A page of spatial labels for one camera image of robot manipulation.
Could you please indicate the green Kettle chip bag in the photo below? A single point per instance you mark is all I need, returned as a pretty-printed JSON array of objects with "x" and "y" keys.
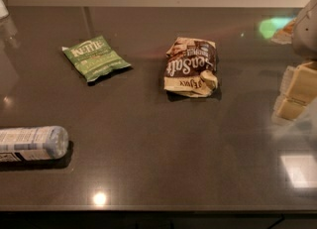
[{"x": 94, "y": 58}]

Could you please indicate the clear plastic water bottle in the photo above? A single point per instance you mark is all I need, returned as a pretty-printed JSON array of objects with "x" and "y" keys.
[{"x": 33, "y": 144}]

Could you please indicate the white object at table corner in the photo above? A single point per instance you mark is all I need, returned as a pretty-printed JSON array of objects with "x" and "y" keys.
[{"x": 3, "y": 10}]

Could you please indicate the brown chip bag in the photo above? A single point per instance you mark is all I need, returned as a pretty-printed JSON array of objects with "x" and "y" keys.
[{"x": 191, "y": 68}]

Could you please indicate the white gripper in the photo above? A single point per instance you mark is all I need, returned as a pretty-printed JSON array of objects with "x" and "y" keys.
[{"x": 307, "y": 31}]

